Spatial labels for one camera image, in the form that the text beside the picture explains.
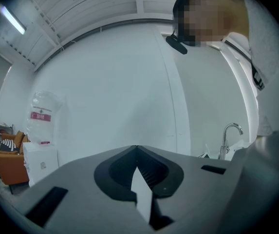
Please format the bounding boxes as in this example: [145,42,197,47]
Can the clear water jug red label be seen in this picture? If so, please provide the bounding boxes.
[26,89,64,146]

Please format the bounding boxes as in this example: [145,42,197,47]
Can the black chest strap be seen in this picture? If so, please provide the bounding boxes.
[250,59,266,91]

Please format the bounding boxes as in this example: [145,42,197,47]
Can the metal shelf rack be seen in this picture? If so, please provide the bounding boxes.
[0,122,15,151]

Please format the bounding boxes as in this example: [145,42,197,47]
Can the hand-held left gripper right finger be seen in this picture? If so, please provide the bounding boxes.
[136,145,237,234]

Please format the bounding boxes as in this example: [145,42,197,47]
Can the white water dispenser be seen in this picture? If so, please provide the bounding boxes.
[22,141,59,188]

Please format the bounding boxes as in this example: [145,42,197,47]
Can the person's left forearm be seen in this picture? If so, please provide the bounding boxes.
[229,130,279,234]

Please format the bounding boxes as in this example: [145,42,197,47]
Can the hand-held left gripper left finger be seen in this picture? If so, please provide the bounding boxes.
[12,145,152,234]

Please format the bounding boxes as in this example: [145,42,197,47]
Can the person's head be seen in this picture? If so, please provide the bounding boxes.
[172,0,250,47]

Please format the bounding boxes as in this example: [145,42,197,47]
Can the orange sofa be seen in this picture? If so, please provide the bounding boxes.
[0,130,31,195]

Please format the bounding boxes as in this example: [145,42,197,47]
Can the chrome sink faucet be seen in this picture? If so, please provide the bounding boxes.
[218,122,244,160]

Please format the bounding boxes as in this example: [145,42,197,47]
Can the black white striped cushion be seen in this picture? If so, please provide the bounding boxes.
[0,138,21,153]

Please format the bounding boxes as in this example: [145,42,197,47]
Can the ceiling tube light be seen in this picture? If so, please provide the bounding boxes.
[0,5,27,36]

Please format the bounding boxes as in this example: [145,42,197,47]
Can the person's grey shirt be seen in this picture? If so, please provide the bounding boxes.
[221,0,279,141]

